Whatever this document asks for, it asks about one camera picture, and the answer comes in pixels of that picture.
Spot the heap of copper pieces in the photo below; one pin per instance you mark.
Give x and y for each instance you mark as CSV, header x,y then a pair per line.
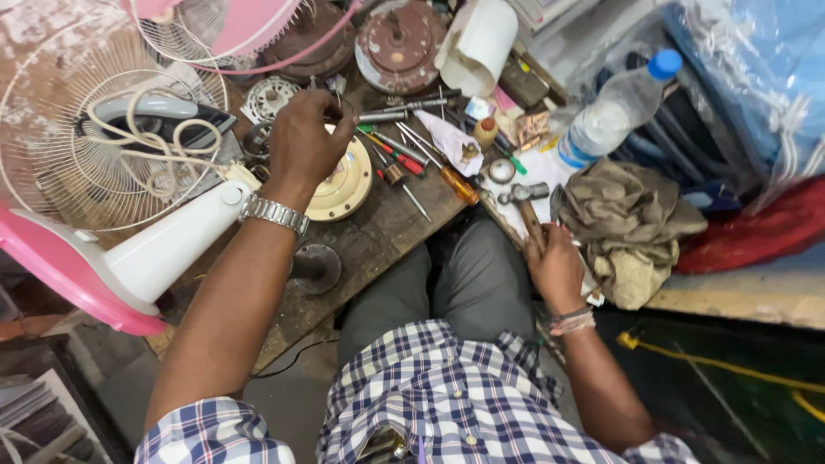
x,y
532,129

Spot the small brown bottle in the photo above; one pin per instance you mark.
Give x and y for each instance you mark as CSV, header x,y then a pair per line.
x,y
485,132

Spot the white slotted motor plate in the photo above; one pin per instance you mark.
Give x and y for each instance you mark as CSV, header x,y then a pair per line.
x,y
271,96

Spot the cream round motor cover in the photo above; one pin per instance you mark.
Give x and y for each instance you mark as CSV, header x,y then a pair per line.
x,y
345,187

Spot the plaid shirt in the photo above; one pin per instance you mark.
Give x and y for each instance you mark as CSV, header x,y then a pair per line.
x,y
451,399

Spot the dirty beige rag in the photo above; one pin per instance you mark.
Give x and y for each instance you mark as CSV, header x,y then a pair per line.
x,y
625,225

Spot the blue plastic wrapped bundle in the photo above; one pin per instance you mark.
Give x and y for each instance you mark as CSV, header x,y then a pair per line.
x,y
754,71

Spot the steel socket driver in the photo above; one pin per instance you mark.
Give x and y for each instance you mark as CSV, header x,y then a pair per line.
x,y
387,116

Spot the rusty brown fan motor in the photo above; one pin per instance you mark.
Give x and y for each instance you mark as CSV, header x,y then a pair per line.
x,y
399,48

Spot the pink fan head with guard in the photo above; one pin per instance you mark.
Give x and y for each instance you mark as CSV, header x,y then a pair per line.
x,y
238,29

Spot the dark fan motor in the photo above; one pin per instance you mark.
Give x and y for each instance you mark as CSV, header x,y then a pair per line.
x,y
316,45

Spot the clear water bottle blue cap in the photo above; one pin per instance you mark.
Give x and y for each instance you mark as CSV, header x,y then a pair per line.
x,y
606,116

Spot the silver metal wristwatch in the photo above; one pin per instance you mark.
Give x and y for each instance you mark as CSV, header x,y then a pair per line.
x,y
277,212

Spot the crumpled white plastic bag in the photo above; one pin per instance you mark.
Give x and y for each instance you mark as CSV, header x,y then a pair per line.
x,y
448,142

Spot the person's right hand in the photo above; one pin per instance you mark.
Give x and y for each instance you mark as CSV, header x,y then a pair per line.
x,y
557,270

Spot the person's left hand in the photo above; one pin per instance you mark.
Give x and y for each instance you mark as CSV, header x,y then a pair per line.
x,y
303,145

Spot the pink fan base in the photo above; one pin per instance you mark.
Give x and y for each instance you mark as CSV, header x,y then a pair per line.
x,y
58,270

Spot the thin metal rod with bobbin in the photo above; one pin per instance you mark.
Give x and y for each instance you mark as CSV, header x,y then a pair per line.
x,y
394,175

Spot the person's left fingers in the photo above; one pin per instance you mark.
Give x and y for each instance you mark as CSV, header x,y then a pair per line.
x,y
335,106

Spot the grey trousers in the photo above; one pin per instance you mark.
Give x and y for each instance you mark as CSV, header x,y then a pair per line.
x,y
477,283

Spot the grey metal cone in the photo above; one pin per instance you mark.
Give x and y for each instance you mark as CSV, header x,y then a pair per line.
x,y
316,267

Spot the grey clothes iron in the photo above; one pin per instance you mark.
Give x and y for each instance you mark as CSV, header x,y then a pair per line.
x,y
161,119

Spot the white fan stand neck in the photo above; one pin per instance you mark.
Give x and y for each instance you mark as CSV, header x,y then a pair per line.
x,y
174,245

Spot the white rolled sheet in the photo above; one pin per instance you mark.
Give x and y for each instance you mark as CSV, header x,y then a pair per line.
x,y
480,45

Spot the red cloth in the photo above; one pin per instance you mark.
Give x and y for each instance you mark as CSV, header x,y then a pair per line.
x,y
754,232

